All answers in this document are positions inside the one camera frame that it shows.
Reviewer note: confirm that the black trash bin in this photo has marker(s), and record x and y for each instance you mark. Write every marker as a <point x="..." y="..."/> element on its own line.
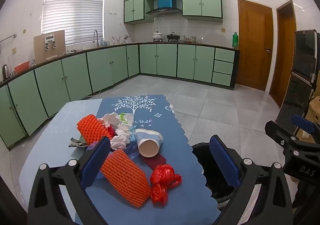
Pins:
<point x="207" y="165"/>

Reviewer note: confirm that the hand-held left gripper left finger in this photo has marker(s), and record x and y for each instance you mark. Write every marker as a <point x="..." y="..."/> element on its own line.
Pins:
<point x="96" y="162"/>

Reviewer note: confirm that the small red wrapper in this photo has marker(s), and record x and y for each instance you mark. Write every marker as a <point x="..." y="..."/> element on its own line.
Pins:
<point x="110" y="130"/>

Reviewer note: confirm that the red plastic basin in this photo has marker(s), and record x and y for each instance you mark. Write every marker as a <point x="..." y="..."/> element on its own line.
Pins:
<point x="22" y="67"/>

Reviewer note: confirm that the chrome faucet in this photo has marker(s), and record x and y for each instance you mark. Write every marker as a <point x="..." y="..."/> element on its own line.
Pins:
<point x="96" y="37"/>

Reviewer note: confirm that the wooden door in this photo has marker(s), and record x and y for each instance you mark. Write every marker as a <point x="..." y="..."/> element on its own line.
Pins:
<point x="255" y="44"/>
<point x="285" y="52"/>

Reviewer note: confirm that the white window blind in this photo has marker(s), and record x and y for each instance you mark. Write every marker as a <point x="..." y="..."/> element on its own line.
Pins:
<point x="72" y="14"/>

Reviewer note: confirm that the large flat cardboard box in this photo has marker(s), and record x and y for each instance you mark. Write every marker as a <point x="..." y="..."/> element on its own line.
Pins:
<point x="315" y="111"/>

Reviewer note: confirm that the blue and white paper cup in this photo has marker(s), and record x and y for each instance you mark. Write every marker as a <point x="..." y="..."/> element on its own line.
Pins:
<point x="150" y="143"/>

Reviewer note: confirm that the black wok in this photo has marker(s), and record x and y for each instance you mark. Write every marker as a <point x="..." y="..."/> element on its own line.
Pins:
<point x="173" y="37"/>

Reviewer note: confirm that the green bottle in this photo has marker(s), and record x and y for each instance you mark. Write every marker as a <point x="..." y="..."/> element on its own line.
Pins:
<point x="235" y="40"/>

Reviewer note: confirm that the orange foam net sleeve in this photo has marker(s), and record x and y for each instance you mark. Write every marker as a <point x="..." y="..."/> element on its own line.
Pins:
<point x="125" y="177"/>
<point x="92" y="127"/>

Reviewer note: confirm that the blue tree print table mat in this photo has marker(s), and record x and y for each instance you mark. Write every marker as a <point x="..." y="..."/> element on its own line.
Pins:
<point x="175" y="119"/>

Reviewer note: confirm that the white crumpled tissue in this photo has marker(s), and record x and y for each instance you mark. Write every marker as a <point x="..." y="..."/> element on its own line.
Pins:
<point x="111" y="118"/>
<point x="121" y="137"/>

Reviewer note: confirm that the brown cardboard box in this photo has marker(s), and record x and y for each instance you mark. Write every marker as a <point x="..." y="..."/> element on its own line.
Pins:
<point x="42" y="52"/>

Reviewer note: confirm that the red plastic bag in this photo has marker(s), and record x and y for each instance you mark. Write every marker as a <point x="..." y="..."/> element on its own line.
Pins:
<point x="163" y="177"/>

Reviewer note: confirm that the white cooking pot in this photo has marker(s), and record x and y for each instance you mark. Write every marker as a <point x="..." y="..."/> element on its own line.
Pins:
<point x="157" y="36"/>

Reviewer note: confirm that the green base cabinets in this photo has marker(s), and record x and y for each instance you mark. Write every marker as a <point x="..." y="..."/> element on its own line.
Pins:
<point x="75" y="77"/>

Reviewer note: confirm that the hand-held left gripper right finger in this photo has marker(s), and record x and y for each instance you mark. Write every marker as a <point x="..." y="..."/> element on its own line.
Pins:
<point x="223" y="162"/>

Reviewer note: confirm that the grey wall rail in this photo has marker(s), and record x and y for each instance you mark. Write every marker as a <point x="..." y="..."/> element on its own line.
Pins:
<point x="8" y="37"/>

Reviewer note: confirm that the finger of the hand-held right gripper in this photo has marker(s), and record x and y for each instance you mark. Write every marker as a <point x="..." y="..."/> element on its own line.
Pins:
<point x="303" y="123"/>
<point x="274" y="129"/>

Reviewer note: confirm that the silver foil wrapper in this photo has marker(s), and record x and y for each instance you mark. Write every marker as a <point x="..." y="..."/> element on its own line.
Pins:
<point x="76" y="142"/>

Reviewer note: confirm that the steel kettle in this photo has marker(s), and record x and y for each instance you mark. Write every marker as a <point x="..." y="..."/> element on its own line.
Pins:
<point x="6" y="72"/>

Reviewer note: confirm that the row of glass jars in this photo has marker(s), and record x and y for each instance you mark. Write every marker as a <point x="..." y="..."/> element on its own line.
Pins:
<point x="191" y="39"/>

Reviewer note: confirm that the utensil holder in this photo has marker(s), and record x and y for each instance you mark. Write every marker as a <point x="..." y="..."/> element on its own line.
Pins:
<point x="116" y="40"/>

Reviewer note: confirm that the range hood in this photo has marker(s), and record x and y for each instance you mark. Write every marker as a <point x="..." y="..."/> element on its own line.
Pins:
<point x="163" y="4"/>

